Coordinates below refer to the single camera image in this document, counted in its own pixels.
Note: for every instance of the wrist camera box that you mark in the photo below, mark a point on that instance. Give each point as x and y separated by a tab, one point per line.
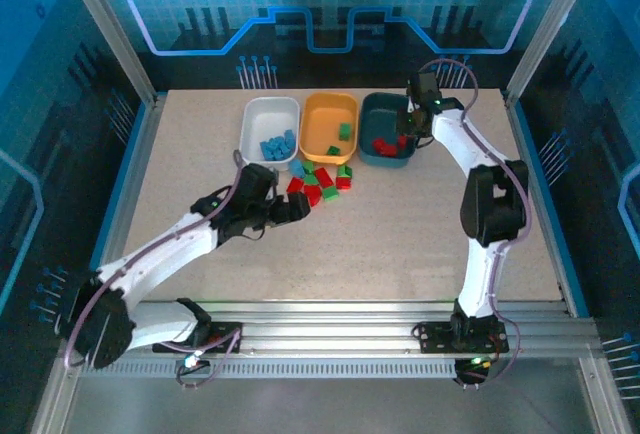
426	86
257	178

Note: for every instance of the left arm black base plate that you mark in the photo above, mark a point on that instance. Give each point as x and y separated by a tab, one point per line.
225	336

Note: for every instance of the teal plastic container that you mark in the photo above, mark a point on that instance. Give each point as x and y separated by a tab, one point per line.
380	116

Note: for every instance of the aluminium mounting rail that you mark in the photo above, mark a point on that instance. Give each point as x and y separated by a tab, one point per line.
325	334

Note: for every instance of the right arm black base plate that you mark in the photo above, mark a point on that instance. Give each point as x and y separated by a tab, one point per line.
435	339

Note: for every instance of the orange plastic container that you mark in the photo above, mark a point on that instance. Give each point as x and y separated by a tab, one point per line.
322	121

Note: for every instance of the white plastic container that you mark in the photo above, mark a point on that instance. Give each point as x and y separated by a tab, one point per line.
265	119

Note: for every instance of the controller board with LEDs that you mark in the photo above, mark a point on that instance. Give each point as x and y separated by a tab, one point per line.
192	361
472	369

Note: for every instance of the aluminium side rail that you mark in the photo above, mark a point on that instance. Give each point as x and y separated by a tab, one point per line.
132	174
547	224

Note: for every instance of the grey metal base panel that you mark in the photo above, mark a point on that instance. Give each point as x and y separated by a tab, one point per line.
325	409

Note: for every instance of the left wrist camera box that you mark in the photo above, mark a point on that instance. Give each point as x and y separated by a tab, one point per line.
257	178

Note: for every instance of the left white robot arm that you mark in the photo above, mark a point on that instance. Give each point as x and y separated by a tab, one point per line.
160	254

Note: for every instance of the aluminium frame post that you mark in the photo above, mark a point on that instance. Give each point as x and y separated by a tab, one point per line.
110	34
545	29

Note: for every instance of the green lego brick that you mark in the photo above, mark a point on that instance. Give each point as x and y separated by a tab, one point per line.
344	171
308	168
330	193
333	151
345	132
312	179

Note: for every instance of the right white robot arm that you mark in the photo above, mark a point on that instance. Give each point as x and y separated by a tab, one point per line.
455	139

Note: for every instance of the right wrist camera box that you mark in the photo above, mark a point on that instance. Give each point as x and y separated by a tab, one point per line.
426	86

